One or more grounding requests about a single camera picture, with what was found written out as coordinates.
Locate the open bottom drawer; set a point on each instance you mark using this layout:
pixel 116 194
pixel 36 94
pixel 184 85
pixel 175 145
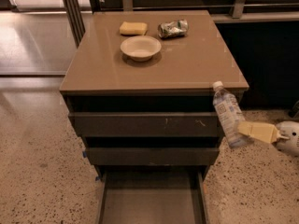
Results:
pixel 175 197

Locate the yellow sponge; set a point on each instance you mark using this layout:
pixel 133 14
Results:
pixel 133 28

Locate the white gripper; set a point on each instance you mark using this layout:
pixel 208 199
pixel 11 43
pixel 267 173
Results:
pixel 289 137

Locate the white bowl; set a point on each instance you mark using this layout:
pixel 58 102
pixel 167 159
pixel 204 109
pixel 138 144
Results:
pixel 140 48

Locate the brown drawer cabinet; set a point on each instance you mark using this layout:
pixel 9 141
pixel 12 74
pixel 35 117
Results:
pixel 177 79

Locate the middle drawer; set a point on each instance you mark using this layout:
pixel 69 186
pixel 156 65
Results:
pixel 104 156

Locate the metal railing frame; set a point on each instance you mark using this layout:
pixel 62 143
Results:
pixel 74 13

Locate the top drawer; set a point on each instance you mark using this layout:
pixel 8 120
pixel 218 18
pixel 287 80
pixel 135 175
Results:
pixel 148 124

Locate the clear plastic water bottle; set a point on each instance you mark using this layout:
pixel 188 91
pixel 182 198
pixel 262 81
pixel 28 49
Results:
pixel 229 114

